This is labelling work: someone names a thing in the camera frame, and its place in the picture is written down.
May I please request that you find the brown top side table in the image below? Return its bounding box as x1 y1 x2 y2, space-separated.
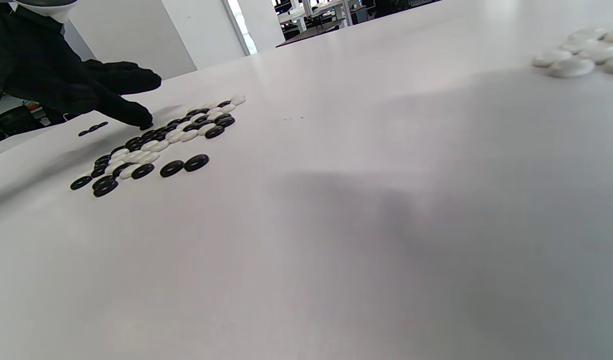
275 19 346 48

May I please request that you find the group of white Go stones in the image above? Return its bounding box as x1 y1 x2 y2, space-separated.
531 20 613 79

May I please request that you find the person's left hand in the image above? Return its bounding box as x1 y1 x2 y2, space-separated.
0 4 162 131

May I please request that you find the pile of mixed Go stones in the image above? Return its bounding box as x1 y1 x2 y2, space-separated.
69 94 247 198

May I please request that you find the white lab workbench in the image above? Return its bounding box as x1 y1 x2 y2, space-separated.
276 0 363 32

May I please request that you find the black white left hand controller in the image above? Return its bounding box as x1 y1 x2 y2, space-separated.
9 0 80 24

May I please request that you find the group of black Go stones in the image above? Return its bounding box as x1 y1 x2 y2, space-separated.
78 121 109 138

